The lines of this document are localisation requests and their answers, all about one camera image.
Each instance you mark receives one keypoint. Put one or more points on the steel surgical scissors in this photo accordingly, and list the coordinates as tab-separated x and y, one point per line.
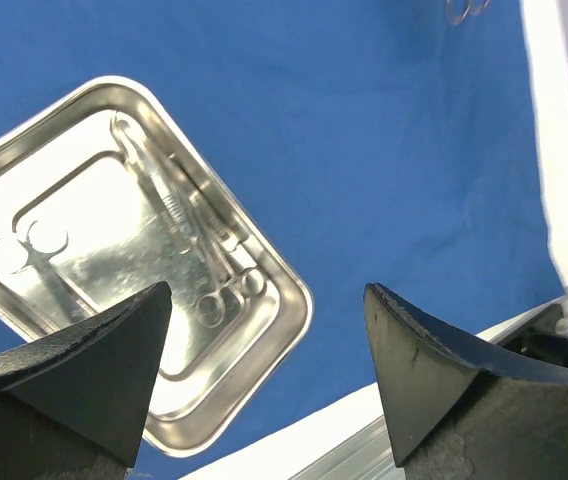
35	249

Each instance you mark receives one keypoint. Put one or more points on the steel tweezers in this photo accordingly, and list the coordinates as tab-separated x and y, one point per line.
147	161

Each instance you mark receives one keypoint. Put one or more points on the steel forceps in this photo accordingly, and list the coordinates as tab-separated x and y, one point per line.
456	11

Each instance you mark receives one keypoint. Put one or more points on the aluminium front rail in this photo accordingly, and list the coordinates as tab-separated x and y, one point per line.
414	400

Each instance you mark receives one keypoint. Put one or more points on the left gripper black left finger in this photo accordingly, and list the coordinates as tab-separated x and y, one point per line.
73	404

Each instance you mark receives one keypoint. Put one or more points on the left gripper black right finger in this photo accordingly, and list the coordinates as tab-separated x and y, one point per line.
489	400

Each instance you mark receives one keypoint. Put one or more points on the steel instrument tray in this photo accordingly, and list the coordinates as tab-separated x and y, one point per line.
63	166

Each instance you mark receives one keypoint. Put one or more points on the steel clamp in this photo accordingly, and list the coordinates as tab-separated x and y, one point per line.
216	242

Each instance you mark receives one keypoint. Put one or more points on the blue surgical cloth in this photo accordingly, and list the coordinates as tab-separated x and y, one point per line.
370	140

